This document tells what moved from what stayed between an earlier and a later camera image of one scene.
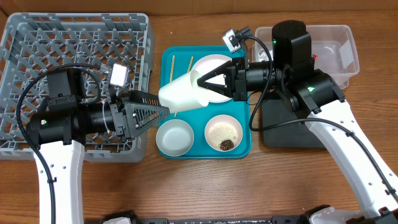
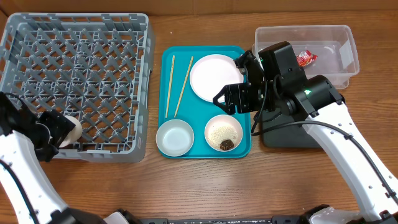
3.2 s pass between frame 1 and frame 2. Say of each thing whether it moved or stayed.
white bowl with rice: stayed
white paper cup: moved
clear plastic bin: stayed
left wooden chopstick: stayed
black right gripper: moved
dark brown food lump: stayed
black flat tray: stayed
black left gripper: moved
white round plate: stayed
